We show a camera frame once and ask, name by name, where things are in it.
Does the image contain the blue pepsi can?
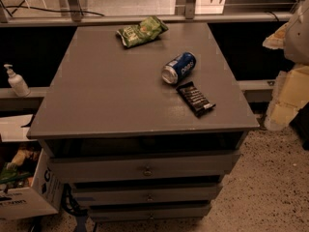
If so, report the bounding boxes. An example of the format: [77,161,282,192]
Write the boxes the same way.
[161,52,196,84]

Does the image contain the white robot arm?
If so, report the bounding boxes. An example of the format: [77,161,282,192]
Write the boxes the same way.
[263,0,309,65]

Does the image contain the grey drawer cabinet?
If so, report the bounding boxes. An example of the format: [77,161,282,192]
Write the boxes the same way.
[28,23,258,214]

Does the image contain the black snack bar wrapper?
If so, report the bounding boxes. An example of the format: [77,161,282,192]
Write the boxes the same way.
[177,81,215,117]

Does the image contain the top cabinet drawer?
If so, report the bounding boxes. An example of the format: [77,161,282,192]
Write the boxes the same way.
[48,150,240,183]

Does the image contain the cabinet drawer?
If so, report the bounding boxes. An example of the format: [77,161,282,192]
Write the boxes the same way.
[48,150,240,183]
[72,183,223,206]
[89,204,211,222]

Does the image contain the green chip bag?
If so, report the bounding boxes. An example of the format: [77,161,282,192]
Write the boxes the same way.
[117,16,169,48]

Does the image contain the middle cabinet drawer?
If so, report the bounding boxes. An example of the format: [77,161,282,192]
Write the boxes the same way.
[72,183,223,206]

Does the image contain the bottom cabinet drawer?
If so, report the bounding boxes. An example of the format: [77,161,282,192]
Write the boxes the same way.
[89,204,211,222]

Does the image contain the white pump bottle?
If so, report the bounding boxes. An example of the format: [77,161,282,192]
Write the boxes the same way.
[4,64,30,97]

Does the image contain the white cardboard box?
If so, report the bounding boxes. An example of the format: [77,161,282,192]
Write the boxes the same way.
[0,114,63,219]

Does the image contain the black cables under cabinet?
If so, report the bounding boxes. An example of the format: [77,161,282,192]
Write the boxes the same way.
[61,184,89,218]

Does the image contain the black floor cable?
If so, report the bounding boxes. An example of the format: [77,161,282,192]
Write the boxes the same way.
[0,0,105,17]

